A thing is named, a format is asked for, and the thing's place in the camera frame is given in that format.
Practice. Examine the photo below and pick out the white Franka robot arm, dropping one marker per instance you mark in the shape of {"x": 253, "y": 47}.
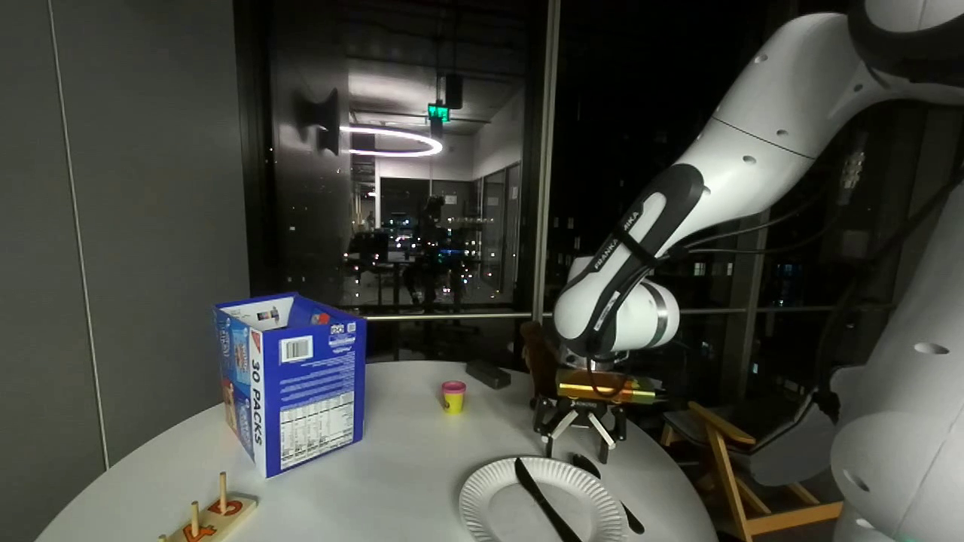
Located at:
{"x": 763, "y": 122}

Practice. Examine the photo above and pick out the wooden peg board toy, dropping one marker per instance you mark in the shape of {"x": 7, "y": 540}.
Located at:
{"x": 215, "y": 514}

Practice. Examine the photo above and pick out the small black rectangular block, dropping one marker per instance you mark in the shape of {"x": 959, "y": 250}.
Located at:
{"x": 488, "y": 376}

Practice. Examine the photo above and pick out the gold wrist camera bar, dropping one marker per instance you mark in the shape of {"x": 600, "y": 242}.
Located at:
{"x": 607, "y": 386}

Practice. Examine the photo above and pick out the green exit sign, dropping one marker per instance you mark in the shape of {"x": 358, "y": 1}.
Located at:
{"x": 437, "y": 112}

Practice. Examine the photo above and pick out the wooden chair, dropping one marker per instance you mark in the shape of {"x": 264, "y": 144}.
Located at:
{"x": 739, "y": 499}

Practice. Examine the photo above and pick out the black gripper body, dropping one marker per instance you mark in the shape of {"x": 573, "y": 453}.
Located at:
{"x": 583, "y": 412}

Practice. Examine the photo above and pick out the white paper plate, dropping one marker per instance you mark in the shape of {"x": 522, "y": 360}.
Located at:
{"x": 501, "y": 502}

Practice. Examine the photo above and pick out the black plastic knife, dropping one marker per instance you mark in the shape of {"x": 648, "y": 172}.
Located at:
{"x": 544, "y": 502}

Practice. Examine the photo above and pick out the metal window handrail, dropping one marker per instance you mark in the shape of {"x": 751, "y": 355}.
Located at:
{"x": 453, "y": 314}

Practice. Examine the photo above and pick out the blue cardboard box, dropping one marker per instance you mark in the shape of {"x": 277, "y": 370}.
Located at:
{"x": 302, "y": 386}

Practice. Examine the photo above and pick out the yellow cup with pink lid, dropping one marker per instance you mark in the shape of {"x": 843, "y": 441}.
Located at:
{"x": 453, "y": 395}

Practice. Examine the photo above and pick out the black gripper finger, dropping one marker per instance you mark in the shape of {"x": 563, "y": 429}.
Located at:
{"x": 608, "y": 437}
{"x": 560, "y": 437}

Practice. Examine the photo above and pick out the dark grey angled panel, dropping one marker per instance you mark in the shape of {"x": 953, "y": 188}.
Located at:
{"x": 793, "y": 446}

